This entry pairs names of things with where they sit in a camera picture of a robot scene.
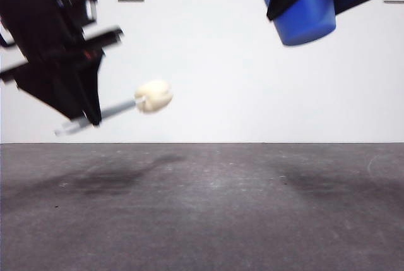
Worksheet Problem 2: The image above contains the pale grey left wrist camera box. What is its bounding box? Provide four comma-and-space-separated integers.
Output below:
82, 0, 97, 23

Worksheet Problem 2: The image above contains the sponge cup brush grey handle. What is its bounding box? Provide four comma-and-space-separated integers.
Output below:
54, 78, 174, 136

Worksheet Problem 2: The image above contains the blue ribbed plastic cup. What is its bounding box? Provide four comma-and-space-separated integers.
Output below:
251, 0, 337, 47

